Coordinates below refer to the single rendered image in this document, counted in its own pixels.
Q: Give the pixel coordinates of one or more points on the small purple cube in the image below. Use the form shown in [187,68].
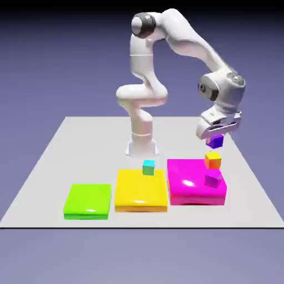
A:
[215,142]

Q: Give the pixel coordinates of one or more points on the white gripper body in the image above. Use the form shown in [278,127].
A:
[205,128]

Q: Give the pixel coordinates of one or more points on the small cyan cube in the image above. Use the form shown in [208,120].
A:
[148,167]

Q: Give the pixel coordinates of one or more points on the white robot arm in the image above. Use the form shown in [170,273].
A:
[142,66]

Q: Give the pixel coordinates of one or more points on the large magenta box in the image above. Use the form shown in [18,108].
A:
[188,182]

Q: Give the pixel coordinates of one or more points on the small orange cube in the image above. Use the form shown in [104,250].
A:
[213,160]

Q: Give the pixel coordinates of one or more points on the large green box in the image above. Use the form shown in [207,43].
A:
[88,199]

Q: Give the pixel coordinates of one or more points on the small magenta cube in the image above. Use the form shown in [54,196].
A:
[212,179]

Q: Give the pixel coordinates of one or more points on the large yellow box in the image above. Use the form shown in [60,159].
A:
[139,190]

